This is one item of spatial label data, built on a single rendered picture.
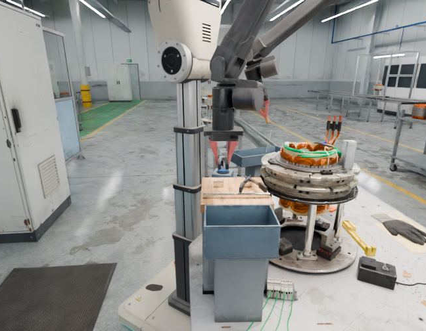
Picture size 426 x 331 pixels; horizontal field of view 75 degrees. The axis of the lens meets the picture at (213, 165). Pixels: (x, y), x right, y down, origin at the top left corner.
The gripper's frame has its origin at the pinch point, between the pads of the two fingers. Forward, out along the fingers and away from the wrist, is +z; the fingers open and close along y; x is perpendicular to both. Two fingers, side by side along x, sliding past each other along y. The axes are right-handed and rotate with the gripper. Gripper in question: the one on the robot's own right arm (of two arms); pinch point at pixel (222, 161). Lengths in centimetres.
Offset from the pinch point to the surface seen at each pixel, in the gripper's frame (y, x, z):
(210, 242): -4.1, -19.0, 12.8
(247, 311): 5.3, -17.9, 33.8
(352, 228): 54, 22, 36
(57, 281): -108, 91, 115
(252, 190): 8.6, 0.8, 8.8
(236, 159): 9.0, 38.1, 10.9
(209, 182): -3.5, 6.9, 8.9
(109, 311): -64, 64, 116
